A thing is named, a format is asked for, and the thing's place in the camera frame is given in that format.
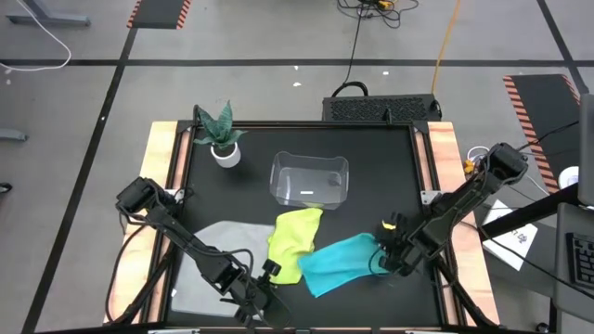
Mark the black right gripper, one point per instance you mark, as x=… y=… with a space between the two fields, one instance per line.
x=404 y=248

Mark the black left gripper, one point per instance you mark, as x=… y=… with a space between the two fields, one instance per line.
x=260 y=304

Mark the yellow-green microfiber towel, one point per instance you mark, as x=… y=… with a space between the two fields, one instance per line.
x=294 y=236

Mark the teal microfiber towel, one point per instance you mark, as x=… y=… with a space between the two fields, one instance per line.
x=339 y=264

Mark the clear plastic bin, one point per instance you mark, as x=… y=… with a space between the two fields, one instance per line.
x=308 y=178

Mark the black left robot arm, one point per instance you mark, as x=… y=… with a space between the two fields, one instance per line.
x=195 y=246

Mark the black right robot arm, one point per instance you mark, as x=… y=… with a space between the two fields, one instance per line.
x=464 y=199

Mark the grey microfiber towel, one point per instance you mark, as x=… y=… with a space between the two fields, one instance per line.
x=199 y=297

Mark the yellow tag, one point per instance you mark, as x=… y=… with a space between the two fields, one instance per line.
x=389 y=226

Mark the yellow plug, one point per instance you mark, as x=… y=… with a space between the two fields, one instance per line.
x=470 y=167

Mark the white plant pot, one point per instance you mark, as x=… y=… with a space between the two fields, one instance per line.
x=226 y=160

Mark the white paper sheet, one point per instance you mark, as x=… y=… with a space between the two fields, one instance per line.
x=510 y=246

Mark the black perforated computer case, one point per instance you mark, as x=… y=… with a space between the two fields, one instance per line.
x=380 y=109

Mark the black diagonal bar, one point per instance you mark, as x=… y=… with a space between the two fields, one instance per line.
x=529 y=214

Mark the green snake plant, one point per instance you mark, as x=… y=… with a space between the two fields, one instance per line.
x=218 y=130

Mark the grey desk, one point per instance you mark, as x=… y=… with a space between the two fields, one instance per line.
x=575 y=218

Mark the black keyboard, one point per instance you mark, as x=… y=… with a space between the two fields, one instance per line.
x=582 y=260

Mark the white cup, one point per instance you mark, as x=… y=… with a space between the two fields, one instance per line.
x=570 y=178

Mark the hazard-striped black mat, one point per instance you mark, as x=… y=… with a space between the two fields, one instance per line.
x=540 y=111
x=160 y=13

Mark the grey monitor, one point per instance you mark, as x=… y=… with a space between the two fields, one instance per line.
x=587 y=148

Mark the grey desk foot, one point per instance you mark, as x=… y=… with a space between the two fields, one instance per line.
x=46 y=19
x=14 y=135

